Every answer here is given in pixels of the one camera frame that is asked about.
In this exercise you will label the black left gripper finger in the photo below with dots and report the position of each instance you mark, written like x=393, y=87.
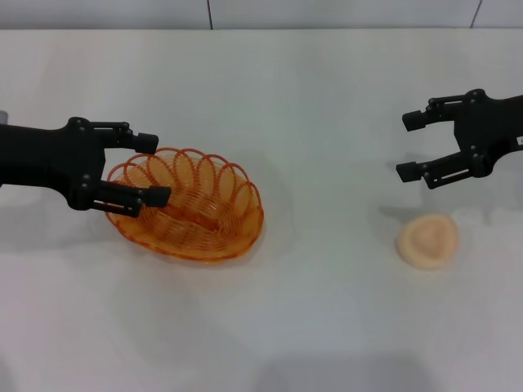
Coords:
x=157, y=197
x=143, y=143

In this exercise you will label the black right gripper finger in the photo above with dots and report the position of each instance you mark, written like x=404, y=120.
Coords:
x=413, y=119
x=408, y=171

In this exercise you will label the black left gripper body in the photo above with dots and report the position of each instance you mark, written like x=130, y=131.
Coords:
x=45, y=157

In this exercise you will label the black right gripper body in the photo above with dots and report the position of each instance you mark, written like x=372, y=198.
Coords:
x=494, y=126

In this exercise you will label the pale round bun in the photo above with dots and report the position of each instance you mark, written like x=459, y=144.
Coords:
x=427, y=243

